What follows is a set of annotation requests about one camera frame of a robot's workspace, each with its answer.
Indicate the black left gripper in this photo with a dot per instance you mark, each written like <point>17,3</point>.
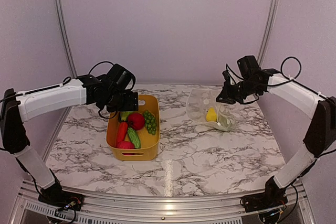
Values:
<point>132,104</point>

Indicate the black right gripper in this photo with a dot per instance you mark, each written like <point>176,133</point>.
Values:
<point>227,96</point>

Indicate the red toy pomegranate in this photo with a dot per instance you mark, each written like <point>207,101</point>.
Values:
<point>136,121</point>

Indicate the green toy apple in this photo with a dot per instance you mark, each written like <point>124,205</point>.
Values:
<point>226,122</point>

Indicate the yellow toy lemon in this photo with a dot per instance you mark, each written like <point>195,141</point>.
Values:
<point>211,115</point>

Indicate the green toy grape bunch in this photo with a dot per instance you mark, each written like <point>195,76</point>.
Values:
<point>150,122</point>

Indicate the yellow plastic basket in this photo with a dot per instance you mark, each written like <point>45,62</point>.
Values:
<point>149,143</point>

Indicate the clear polka dot zip bag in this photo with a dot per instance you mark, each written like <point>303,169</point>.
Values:
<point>202,108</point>

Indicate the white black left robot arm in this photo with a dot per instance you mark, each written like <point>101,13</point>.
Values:
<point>107,92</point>

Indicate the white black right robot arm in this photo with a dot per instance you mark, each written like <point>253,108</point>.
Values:
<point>304,120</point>

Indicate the green toy pear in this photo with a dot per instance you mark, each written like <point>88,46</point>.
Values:
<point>123,115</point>

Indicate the red toy chili pepper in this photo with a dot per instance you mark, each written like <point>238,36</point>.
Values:
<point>121,132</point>

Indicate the green toy bitter gourd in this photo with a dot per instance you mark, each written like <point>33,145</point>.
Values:
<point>134,138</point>

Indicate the red toy apple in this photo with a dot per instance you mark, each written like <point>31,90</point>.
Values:
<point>125,145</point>

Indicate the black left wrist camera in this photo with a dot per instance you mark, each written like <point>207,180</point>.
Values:
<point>121,78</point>

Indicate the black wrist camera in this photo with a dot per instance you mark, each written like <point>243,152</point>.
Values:
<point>248,65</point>
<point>121,78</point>

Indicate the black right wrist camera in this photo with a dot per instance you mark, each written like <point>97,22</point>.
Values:
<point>248,65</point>

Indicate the aluminium front frame rail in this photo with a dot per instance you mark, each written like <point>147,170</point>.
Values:
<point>112,208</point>

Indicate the right aluminium corner post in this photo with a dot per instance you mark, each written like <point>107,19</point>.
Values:
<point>271,17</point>

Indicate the aluminium corner post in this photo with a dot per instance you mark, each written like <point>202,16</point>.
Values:
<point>271,17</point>
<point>65,39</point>

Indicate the left aluminium corner post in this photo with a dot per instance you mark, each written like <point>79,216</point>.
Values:
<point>65,39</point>

